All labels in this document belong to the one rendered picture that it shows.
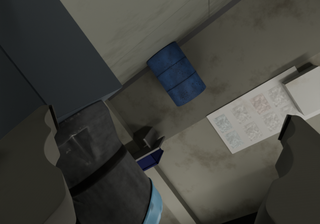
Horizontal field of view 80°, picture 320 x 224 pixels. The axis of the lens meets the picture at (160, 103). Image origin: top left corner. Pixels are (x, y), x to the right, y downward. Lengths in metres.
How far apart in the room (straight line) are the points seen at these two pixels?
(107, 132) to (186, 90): 2.37
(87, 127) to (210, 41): 2.99
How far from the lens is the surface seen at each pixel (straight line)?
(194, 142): 3.65
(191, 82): 2.67
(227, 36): 3.22
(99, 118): 0.31
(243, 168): 3.92
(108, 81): 0.36
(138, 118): 3.67
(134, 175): 0.34
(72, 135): 0.29
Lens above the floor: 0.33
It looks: 6 degrees up
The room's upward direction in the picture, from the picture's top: 144 degrees clockwise
